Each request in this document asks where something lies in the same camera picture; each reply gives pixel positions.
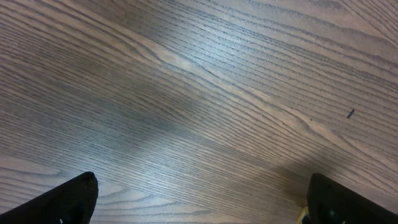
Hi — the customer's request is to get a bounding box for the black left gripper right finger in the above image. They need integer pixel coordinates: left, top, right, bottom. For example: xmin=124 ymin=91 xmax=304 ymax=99
xmin=307 ymin=173 xmax=397 ymax=224

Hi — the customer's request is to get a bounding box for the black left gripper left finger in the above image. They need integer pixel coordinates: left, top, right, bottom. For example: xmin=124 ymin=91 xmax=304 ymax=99
xmin=1 ymin=172 xmax=98 ymax=224

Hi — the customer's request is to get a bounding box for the yellow letter G block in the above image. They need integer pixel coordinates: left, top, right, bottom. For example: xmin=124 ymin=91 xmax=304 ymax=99
xmin=297 ymin=207 xmax=311 ymax=224

